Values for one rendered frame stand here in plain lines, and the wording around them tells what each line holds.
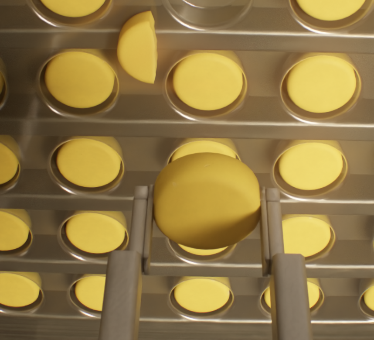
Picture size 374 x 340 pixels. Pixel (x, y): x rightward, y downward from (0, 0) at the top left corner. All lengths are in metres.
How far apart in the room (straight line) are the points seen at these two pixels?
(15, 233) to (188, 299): 0.04
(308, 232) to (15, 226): 0.05
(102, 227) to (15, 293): 0.03
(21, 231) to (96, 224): 0.01
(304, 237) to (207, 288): 0.02
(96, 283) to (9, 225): 0.02
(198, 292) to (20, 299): 0.04
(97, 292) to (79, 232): 0.02
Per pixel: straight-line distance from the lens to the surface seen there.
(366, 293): 0.17
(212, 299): 0.17
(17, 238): 0.16
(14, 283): 0.17
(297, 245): 0.16
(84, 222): 0.15
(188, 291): 0.16
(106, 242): 0.16
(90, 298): 0.17
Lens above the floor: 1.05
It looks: 49 degrees down
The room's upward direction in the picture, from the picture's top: 178 degrees counter-clockwise
